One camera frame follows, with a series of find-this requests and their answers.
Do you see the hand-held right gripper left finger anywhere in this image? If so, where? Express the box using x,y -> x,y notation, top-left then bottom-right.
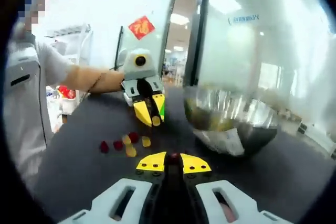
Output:
59,151 -> 171,224

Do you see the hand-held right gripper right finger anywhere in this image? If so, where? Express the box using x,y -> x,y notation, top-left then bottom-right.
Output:
180,152 -> 287,224

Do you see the group of gummy candies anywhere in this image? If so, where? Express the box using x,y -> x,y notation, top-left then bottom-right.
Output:
99,131 -> 153,158

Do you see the red gummy candy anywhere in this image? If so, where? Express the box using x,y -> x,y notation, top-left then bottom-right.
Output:
169,152 -> 182,165

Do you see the steel bowl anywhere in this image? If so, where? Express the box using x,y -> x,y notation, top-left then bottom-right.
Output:
183,84 -> 280,157

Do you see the white paper label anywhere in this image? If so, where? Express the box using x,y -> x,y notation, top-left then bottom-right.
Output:
201,127 -> 246,157

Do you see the ceiling light panel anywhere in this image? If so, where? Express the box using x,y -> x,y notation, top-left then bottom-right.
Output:
170,13 -> 190,25
208,0 -> 242,14

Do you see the white metal shelf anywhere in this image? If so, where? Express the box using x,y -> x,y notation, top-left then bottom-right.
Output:
44,24 -> 93,65

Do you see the red packet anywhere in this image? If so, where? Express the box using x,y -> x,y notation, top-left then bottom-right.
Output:
57,85 -> 77,100

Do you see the person in white shirt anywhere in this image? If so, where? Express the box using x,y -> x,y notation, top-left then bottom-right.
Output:
4,35 -> 76,185

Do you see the white chest-worn device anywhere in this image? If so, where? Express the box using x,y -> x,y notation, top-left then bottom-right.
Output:
4,50 -> 43,99

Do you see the black door handle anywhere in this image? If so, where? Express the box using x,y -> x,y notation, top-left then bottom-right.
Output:
114,25 -> 124,71

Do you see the red diamond wall decoration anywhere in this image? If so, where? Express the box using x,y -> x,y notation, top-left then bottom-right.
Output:
128,15 -> 156,41

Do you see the black door frame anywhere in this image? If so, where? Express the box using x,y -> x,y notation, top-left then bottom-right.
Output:
158,0 -> 211,88

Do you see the black chest device cable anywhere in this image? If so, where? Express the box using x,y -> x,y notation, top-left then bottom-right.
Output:
38,62 -> 49,147

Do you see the blue glass wall sticker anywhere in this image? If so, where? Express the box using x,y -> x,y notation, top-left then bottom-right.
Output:
227,13 -> 260,26

